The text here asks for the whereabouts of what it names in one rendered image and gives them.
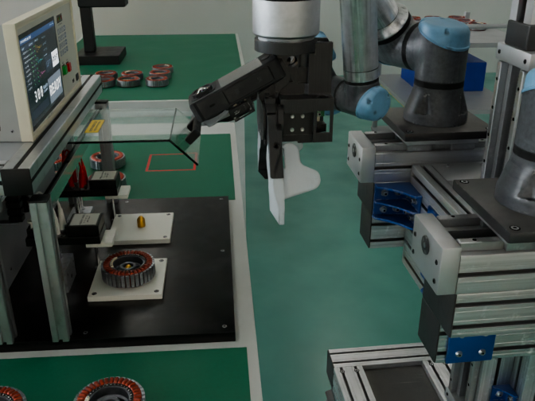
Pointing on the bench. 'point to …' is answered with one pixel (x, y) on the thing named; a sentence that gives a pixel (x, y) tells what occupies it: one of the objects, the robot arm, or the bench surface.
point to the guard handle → (193, 130)
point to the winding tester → (13, 21)
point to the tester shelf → (45, 142)
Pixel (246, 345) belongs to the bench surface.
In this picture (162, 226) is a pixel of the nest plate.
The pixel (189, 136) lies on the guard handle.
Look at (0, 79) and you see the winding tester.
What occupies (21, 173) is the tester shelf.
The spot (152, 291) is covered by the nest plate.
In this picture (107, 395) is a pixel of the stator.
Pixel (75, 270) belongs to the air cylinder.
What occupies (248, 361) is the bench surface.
